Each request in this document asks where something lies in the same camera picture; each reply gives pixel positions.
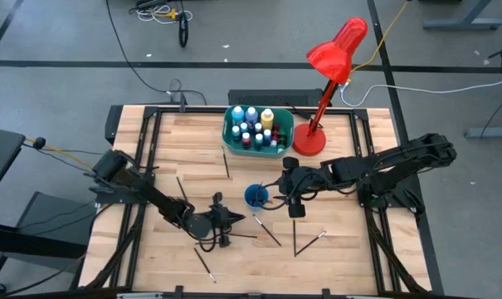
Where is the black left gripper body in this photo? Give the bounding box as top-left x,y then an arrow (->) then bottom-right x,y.
208,191 -> 235,249

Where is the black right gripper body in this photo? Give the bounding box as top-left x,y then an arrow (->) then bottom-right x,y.
277,156 -> 319,219

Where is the blue plastic cup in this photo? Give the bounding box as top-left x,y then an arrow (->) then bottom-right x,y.
243,183 -> 270,209

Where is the black paintbrush pale tip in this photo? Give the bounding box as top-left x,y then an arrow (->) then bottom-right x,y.
175,175 -> 189,203

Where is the large yellow paint bottle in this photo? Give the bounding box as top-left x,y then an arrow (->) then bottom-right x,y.
260,107 -> 275,131

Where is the teal plastic bin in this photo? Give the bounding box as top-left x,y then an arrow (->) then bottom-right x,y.
222,104 -> 296,159

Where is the black equipment box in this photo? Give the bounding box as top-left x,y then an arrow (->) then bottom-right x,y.
227,88 -> 324,107

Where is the red desk lamp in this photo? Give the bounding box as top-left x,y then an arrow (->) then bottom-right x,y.
291,16 -> 369,158

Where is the grey desk foot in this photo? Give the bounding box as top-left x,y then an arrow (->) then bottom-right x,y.
465,126 -> 502,140

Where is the grey desk leg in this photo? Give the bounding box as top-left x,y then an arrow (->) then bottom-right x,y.
422,0 -> 502,31

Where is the white floor cable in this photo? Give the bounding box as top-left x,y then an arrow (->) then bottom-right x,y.
339,76 -> 502,108

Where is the yellow floor cable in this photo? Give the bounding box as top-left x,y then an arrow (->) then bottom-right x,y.
349,0 -> 410,75

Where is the black strap loop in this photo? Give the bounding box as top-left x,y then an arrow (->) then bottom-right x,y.
178,11 -> 190,48

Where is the black floor cable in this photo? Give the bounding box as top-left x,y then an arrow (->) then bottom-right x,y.
105,0 -> 208,105

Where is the white cable coil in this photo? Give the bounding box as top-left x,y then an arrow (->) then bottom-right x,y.
128,0 -> 194,26

